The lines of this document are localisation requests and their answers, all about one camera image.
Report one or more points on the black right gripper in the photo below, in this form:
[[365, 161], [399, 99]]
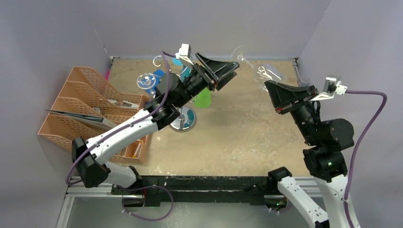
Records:
[[295, 102]]

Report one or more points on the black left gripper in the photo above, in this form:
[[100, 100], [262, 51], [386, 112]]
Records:
[[222, 71]]

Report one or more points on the green plastic wine glass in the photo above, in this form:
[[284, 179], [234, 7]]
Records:
[[203, 99]]

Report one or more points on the clear wine glass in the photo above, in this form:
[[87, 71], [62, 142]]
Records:
[[256, 113], [261, 72], [144, 82]]

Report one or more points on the blue plastic wine glass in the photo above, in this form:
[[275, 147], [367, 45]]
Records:
[[184, 72]]

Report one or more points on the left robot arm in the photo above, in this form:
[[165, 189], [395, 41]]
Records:
[[91, 157]]

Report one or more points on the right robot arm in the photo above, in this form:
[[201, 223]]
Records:
[[323, 158]]

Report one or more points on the chrome wine glass rack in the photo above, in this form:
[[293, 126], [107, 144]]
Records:
[[187, 118]]

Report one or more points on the blue square mat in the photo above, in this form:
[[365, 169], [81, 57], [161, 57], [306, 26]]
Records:
[[156, 77]]

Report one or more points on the orange plastic desk organizer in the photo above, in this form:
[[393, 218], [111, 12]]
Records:
[[87, 106]]

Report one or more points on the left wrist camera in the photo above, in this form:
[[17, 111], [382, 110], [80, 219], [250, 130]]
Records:
[[184, 55]]

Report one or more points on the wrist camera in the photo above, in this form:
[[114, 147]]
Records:
[[184, 55], [333, 86]]

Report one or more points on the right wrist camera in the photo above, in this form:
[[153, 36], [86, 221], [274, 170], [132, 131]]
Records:
[[333, 86]]

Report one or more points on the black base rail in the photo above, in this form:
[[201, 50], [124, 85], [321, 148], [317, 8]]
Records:
[[253, 190]]

